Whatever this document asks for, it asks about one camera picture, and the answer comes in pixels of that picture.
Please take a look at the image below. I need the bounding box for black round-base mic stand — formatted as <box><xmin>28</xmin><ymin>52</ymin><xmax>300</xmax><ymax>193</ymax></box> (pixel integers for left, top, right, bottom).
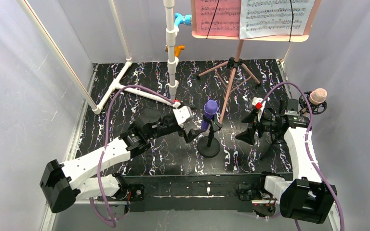
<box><xmin>197</xmin><ymin>116</ymin><xmax>222</xmax><ymax>158</ymax></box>

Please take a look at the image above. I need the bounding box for purple microphone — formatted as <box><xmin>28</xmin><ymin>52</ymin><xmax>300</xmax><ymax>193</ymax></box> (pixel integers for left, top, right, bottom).
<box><xmin>201</xmin><ymin>100</ymin><xmax>218</xmax><ymax>131</ymax></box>

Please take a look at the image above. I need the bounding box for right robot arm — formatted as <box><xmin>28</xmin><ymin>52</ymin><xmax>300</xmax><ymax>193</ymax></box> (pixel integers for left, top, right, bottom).
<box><xmin>236</xmin><ymin>97</ymin><xmax>337</xmax><ymax>224</ymax></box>

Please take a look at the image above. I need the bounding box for black tripod mic stand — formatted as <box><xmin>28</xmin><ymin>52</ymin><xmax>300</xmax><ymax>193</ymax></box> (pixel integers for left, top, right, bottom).
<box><xmin>264</xmin><ymin>91</ymin><xmax>311</xmax><ymax>156</ymax></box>

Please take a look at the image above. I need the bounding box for pink microphone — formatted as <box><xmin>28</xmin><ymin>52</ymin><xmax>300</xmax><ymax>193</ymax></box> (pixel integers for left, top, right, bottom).
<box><xmin>307</xmin><ymin>88</ymin><xmax>328</xmax><ymax>114</ymax></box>

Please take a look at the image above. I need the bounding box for pink music stand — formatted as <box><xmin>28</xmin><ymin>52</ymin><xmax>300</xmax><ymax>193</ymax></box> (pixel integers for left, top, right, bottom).
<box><xmin>191</xmin><ymin>0</ymin><xmax>321</xmax><ymax>121</ymax></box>

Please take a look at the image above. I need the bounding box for orange clip on pipe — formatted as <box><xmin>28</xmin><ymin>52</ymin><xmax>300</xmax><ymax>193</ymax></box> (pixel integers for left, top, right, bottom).
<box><xmin>174</xmin><ymin>45</ymin><xmax>185</xmax><ymax>57</ymax></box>

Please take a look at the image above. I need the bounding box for white sheet music page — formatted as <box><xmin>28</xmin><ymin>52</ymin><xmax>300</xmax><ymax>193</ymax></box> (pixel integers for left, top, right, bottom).
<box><xmin>239</xmin><ymin>0</ymin><xmax>315</xmax><ymax>39</ymax></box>

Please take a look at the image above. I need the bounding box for blue clip on pipe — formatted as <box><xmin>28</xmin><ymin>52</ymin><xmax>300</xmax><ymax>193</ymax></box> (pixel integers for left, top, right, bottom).
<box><xmin>174</xmin><ymin>13</ymin><xmax>192</xmax><ymax>26</ymax></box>

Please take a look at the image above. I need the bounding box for pink sheet music page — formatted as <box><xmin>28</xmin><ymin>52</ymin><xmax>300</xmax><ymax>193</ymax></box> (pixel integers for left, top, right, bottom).
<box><xmin>193</xmin><ymin>0</ymin><xmax>241</xmax><ymax>37</ymax></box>

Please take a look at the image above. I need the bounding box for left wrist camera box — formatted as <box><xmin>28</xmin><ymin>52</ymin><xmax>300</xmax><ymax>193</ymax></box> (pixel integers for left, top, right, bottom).
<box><xmin>172</xmin><ymin>100</ymin><xmax>193</xmax><ymax>128</ymax></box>

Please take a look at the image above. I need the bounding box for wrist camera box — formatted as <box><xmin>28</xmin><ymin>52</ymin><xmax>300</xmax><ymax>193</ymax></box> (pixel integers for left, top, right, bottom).
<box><xmin>172</xmin><ymin>100</ymin><xmax>193</xmax><ymax>128</ymax></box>
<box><xmin>251</xmin><ymin>97</ymin><xmax>266</xmax><ymax>121</ymax></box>

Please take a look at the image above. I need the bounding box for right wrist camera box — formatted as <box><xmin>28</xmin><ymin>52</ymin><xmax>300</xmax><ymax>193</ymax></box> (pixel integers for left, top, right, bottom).
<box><xmin>251</xmin><ymin>97</ymin><xmax>266</xmax><ymax>121</ymax></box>

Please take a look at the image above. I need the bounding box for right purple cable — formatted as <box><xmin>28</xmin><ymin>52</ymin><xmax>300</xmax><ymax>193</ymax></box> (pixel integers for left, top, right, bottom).
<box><xmin>261</xmin><ymin>82</ymin><xmax>345</xmax><ymax>231</ymax></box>

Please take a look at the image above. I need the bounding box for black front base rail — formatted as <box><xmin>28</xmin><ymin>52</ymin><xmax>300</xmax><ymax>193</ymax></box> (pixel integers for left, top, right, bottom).
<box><xmin>122</xmin><ymin>173</ymin><xmax>263</xmax><ymax>212</ymax></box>

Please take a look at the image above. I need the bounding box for white PVC pipe frame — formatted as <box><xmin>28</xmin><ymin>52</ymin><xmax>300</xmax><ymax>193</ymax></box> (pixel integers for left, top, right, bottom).
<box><xmin>18</xmin><ymin>0</ymin><xmax>174</xmax><ymax>114</ymax></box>

